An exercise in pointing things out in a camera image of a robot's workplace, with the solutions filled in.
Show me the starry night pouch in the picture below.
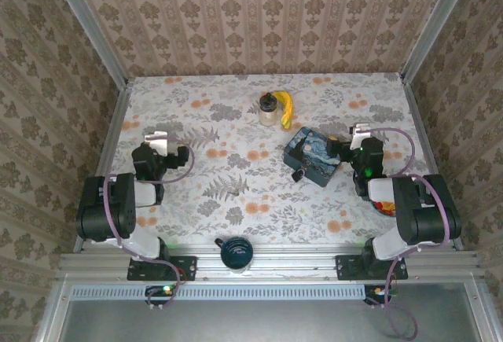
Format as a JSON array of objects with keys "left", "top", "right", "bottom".
[{"left": 282, "top": 126, "right": 347, "bottom": 188}]

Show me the yellow banana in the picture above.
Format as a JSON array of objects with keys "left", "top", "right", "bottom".
[{"left": 274, "top": 90, "right": 296, "bottom": 130}]

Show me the glass jar with black lid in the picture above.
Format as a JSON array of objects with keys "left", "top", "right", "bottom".
[{"left": 258, "top": 92, "right": 281, "bottom": 127}]

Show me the floral tablecloth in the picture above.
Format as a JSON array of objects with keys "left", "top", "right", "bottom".
[{"left": 90, "top": 73, "right": 453, "bottom": 247}]

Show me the dark blue mug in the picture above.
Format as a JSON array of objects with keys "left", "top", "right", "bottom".
[{"left": 214, "top": 236, "right": 255, "bottom": 274}]

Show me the black controller board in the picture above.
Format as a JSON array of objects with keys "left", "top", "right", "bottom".
[
  {"left": 363, "top": 285, "right": 398, "bottom": 306},
  {"left": 145, "top": 285, "right": 178, "bottom": 306}
]

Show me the grey metal panel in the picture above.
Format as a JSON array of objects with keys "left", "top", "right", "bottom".
[{"left": 58, "top": 282, "right": 486, "bottom": 342}]

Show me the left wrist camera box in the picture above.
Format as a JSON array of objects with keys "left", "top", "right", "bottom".
[{"left": 144, "top": 131, "right": 171, "bottom": 159}]

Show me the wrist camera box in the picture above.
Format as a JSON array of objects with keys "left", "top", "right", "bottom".
[
  {"left": 144, "top": 131, "right": 171, "bottom": 159},
  {"left": 350, "top": 123, "right": 373, "bottom": 147}
]

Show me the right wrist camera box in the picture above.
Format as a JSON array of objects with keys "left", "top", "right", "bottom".
[{"left": 350, "top": 123, "right": 373, "bottom": 147}]

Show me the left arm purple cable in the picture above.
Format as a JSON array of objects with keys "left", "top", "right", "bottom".
[{"left": 102, "top": 144, "right": 196, "bottom": 311}]

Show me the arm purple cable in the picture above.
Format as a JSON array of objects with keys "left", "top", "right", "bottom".
[
  {"left": 102, "top": 144, "right": 196, "bottom": 311},
  {"left": 369, "top": 127, "right": 453, "bottom": 341}
]

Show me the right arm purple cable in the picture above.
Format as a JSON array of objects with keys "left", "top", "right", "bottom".
[{"left": 369, "top": 127, "right": 453, "bottom": 341}]

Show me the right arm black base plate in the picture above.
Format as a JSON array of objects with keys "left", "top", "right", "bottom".
[{"left": 335, "top": 254, "right": 408, "bottom": 281}]

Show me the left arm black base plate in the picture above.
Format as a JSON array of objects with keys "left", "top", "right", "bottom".
[{"left": 127, "top": 256, "right": 198, "bottom": 282}]

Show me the aluminium frame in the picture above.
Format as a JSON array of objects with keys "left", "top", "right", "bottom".
[{"left": 33, "top": 0, "right": 490, "bottom": 342}]

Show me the grey slotted cable duct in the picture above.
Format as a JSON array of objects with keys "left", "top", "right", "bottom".
[{"left": 70, "top": 283, "right": 365, "bottom": 302}]

